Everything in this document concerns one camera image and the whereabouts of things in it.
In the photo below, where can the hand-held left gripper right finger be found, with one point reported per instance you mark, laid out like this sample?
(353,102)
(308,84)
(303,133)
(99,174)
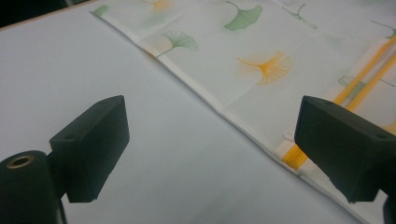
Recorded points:
(345,146)

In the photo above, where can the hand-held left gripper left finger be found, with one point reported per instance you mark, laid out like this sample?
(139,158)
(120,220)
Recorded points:
(93,146)

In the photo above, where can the white leaf print cloth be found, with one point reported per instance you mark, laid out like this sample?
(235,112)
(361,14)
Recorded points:
(249,77)

